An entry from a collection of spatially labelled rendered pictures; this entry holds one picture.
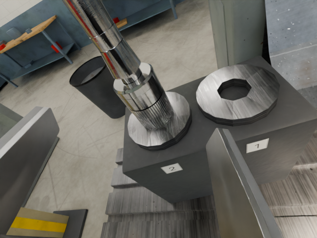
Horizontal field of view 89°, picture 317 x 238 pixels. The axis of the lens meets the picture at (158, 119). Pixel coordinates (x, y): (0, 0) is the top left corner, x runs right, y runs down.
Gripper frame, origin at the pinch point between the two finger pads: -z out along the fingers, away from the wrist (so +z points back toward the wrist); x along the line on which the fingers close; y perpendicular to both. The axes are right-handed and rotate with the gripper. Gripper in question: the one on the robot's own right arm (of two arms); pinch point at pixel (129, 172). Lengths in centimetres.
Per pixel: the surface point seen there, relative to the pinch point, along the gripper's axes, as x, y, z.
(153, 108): -1.3, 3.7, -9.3
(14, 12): 333, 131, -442
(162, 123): -2.7, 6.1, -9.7
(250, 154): -13.5, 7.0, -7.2
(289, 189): -26.4, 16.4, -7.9
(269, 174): -21.3, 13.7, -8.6
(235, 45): -25, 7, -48
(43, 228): 65, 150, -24
